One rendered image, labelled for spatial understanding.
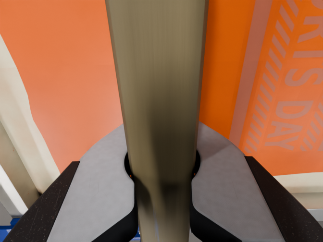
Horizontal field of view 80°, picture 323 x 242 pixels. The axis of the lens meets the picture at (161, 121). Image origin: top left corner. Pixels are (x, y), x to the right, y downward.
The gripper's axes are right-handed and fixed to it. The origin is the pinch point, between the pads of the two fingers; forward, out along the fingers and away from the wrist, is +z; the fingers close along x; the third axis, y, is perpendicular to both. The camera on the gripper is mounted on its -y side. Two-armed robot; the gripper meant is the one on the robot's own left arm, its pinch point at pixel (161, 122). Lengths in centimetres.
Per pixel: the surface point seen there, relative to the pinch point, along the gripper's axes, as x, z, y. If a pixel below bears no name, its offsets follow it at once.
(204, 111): 6.2, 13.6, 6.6
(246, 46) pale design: 10.4, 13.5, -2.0
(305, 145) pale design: 23.1, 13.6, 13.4
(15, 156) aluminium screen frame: -23.3, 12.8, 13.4
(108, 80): -6.7, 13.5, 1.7
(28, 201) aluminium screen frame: -23.3, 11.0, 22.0
